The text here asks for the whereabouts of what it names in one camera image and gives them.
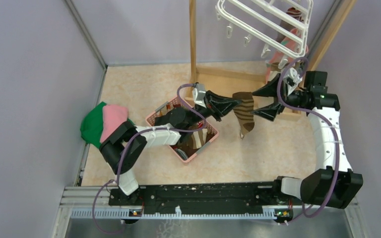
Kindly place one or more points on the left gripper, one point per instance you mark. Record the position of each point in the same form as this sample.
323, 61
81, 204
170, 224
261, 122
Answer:
217, 105

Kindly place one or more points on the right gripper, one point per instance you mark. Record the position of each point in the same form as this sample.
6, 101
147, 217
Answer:
268, 112

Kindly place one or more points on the tan brown striped sock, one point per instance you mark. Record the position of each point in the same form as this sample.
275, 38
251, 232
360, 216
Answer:
243, 112

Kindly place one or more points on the white clip hanger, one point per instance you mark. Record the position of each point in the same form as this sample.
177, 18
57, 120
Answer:
261, 19

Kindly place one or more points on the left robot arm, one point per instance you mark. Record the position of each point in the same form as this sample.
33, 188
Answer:
124, 145

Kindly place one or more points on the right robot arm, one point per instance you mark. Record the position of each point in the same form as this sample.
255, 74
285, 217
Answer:
333, 181

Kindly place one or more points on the striped socks in basket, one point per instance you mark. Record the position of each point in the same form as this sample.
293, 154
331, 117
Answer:
195, 142

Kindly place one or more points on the cream brown wide-striped sock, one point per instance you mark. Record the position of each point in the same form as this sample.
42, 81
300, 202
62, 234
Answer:
272, 69

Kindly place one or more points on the pink plastic basket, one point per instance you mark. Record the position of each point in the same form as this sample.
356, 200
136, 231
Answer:
169, 105

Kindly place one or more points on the pink sock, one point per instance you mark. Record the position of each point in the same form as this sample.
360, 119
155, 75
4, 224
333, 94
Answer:
280, 57

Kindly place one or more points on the maroon striped sock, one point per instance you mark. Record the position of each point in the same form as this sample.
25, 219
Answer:
295, 14

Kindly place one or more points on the pink folded cloth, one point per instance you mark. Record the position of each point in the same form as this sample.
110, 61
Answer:
113, 117

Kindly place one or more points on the wooden rack stand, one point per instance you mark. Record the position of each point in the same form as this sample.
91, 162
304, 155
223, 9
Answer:
226, 82

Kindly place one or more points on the green cloth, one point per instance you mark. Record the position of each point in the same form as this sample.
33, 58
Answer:
92, 125

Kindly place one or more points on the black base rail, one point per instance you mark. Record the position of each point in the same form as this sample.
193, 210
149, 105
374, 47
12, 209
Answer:
237, 200

